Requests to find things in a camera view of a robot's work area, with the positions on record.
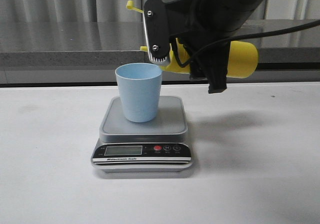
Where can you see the yellow squeeze bottle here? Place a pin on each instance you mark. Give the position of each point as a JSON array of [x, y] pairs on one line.
[[241, 57]]

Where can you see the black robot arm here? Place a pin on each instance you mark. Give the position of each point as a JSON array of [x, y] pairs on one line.
[[203, 27]]

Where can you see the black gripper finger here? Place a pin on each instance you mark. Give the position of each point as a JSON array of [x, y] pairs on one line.
[[156, 31]]

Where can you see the light blue plastic cup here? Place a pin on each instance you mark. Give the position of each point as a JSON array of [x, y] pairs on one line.
[[139, 86]]

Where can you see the silver digital kitchen scale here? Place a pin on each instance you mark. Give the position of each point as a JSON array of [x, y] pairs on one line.
[[159, 145]]

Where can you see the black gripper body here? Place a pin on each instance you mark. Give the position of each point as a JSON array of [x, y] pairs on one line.
[[199, 32]]

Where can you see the grey pleated curtain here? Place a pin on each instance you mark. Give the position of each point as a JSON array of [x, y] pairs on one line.
[[115, 10]]

